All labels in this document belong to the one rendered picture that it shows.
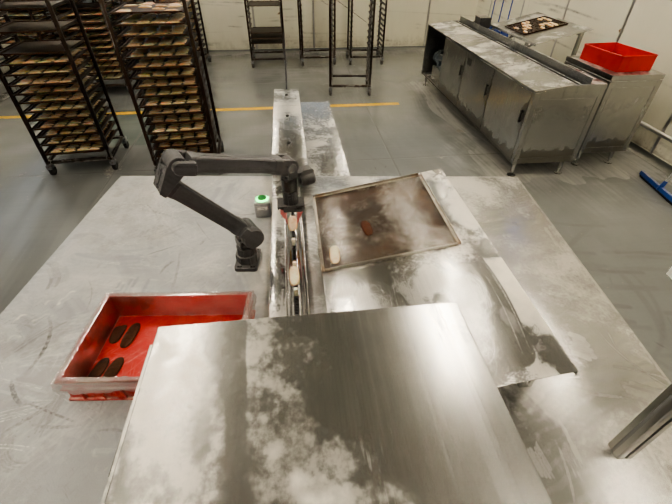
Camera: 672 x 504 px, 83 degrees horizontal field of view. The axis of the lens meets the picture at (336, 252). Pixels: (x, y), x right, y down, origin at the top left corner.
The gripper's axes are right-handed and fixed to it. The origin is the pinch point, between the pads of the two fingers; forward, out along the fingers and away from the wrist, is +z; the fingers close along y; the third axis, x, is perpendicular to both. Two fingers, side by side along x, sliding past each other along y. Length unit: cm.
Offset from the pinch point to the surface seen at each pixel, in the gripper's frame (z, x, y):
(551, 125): 44, -179, -230
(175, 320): 10, 37, 41
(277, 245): 6.9, 6.1, 6.6
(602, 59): 3, -223, -289
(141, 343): 10, 45, 49
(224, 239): 11.0, -5.6, 29.1
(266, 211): 8.1, -20.2, 11.6
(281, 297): 6.7, 34.3, 5.3
